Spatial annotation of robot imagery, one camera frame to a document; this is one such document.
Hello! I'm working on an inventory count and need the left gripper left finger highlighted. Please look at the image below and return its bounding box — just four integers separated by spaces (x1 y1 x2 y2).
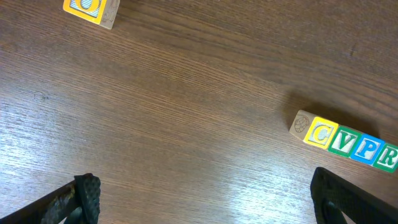
1 173 101 224

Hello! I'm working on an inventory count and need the blue P block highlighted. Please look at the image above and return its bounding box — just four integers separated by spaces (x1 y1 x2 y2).
350 134 386 166

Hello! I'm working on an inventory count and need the yellow C block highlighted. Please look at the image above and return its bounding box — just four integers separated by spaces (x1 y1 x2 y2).
289 110 339 149

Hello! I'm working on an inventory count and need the green R block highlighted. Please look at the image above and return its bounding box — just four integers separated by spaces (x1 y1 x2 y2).
373 143 398 173

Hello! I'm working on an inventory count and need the yellow O block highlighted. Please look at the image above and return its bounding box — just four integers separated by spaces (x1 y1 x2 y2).
63 0 120 29

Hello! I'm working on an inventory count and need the green V block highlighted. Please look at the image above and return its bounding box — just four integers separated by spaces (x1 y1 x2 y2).
328 126 363 157

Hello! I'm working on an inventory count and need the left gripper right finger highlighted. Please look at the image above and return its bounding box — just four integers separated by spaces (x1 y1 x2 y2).
310 167 397 224

